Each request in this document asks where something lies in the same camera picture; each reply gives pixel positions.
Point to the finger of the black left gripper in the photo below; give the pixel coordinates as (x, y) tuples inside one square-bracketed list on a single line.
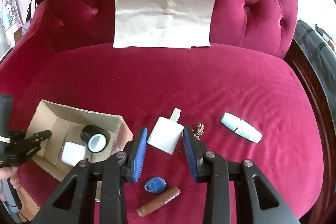
[(37, 138)]

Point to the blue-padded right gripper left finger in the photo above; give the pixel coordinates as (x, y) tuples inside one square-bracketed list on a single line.
[(73, 201)]

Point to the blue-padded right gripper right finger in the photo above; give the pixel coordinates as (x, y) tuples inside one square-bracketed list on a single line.
[(257, 200)]

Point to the cardboard box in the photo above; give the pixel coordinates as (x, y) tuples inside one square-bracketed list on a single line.
[(66, 124)]

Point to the white plug adapter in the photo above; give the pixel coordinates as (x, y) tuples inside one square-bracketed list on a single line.
[(166, 133)]

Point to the white and blue tube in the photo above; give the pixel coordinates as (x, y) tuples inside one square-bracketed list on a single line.
[(241, 127)]

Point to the gold keychain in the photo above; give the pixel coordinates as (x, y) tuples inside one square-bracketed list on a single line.
[(199, 131)]

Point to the person's left hand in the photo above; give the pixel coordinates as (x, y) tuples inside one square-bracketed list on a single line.
[(11, 173)]

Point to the blue key fob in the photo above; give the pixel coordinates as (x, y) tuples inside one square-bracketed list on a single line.
[(155, 185)]

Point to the black tape roll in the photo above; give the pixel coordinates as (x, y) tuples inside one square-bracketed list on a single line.
[(94, 137)]

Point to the brown lipstick tube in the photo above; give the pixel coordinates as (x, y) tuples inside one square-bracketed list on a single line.
[(158, 202)]

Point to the white wall charger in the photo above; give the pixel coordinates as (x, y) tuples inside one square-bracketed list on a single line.
[(73, 153)]

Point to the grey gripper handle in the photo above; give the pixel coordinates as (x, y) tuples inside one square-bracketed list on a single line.
[(12, 197)]

